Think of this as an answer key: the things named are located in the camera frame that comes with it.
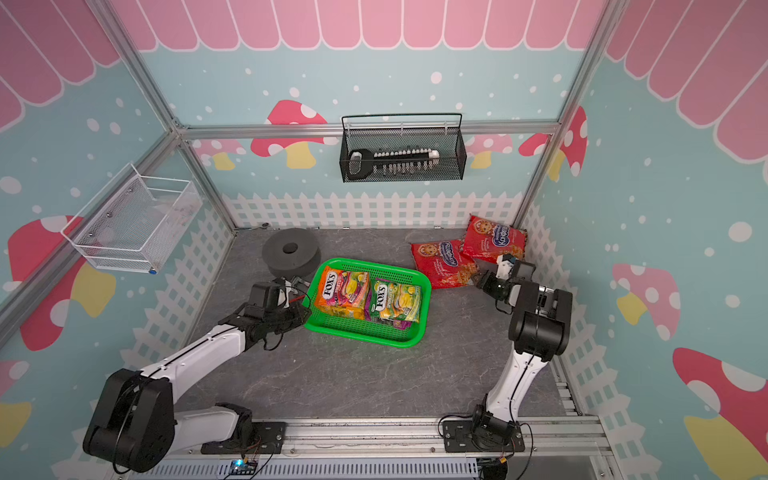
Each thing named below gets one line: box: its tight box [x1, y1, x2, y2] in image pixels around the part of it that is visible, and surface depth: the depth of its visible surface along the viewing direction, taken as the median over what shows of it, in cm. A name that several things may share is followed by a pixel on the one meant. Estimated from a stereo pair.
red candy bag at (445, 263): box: [410, 239, 479, 290], surface depth 107 cm
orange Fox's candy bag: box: [315, 266, 369, 320], surface depth 94 cm
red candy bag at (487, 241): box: [462, 214, 528, 264], surface depth 115 cm
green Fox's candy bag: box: [370, 281, 422, 323], surface depth 92 cm
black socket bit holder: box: [348, 148, 440, 180], surface depth 91 cm
